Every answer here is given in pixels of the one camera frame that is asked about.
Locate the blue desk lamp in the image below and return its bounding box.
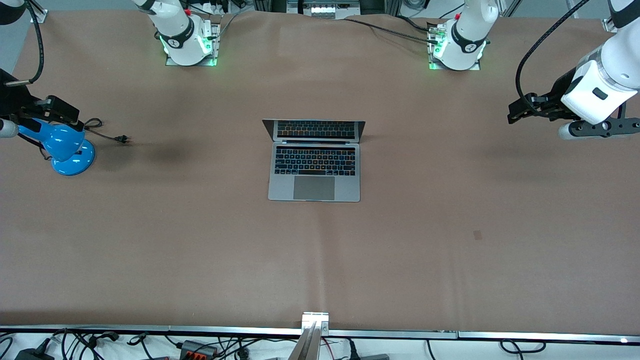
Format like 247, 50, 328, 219
19, 118, 96, 176

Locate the long black braided cable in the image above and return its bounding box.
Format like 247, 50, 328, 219
344, 17, 442, 45

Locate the grey control box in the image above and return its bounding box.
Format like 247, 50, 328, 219
287, 0, 361, 20

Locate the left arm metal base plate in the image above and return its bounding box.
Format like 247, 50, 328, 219
427, 20, 482, 71

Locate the aluminium camera post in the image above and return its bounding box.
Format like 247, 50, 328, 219
287, 311, 331, 360

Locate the black lamp cord with plug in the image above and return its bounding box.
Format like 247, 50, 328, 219
80, 117, 131, 146

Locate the brown table cover mat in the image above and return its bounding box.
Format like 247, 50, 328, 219
0, 10, 640, 335

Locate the short black cable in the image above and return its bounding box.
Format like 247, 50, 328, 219
397, 15, 434, 34

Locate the black cable loop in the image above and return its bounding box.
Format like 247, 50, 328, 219
500, 339, 547, 355

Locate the black orange connector box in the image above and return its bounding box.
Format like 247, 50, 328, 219
179, 340, 219, 359

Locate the black power adapter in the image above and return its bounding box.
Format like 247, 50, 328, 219
15, 347, 55, 360

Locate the aluminium table edge strip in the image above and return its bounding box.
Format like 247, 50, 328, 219
0, 325, 640, 345

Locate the grey aluminium laptop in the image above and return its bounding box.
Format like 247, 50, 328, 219
262, 119, 366, 203

